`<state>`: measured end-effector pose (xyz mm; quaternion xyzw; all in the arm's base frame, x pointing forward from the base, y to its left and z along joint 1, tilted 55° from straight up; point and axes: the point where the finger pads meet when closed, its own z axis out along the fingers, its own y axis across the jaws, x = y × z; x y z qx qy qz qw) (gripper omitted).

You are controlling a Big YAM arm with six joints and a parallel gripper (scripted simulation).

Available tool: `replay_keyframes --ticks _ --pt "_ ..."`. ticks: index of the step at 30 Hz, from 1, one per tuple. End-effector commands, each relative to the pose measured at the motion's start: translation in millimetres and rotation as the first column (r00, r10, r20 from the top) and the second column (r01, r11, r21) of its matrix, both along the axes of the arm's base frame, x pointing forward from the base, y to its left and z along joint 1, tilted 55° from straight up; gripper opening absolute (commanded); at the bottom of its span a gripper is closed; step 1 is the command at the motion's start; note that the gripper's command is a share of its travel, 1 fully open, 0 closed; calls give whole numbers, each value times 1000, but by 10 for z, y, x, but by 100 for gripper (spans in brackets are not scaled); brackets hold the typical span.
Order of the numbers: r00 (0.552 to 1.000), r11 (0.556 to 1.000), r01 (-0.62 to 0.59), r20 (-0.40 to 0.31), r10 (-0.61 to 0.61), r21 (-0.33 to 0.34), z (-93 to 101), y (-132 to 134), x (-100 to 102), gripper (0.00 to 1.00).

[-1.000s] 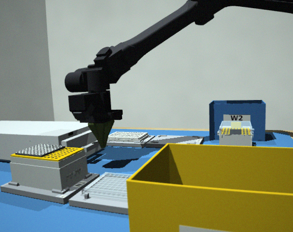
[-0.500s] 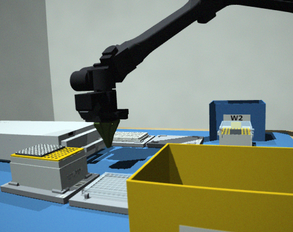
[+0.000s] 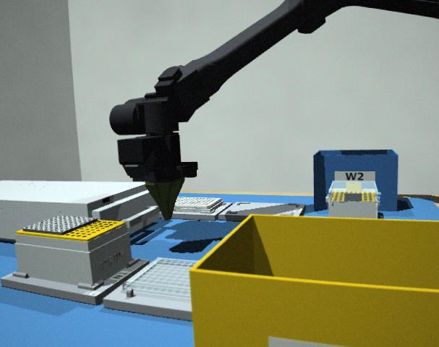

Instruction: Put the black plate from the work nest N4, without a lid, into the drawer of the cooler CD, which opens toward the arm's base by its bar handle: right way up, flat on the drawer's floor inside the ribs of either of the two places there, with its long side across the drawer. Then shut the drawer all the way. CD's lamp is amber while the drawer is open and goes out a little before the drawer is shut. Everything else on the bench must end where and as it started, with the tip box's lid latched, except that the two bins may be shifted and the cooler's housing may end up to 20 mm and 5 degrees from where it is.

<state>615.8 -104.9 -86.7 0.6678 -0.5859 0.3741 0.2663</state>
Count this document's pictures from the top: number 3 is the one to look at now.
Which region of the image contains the blue bench mat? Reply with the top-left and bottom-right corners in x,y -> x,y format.
0,193 -> 439,347

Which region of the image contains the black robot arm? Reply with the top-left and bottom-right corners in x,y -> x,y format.
109,0 -> 439,178

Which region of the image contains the yellow open-top bin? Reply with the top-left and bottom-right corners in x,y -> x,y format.
189,214 -> 439,347

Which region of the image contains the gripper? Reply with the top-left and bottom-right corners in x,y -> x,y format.
132,162 -> 198,220

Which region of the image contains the blue open-top bin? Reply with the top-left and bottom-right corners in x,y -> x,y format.
313,150 -> 398,212

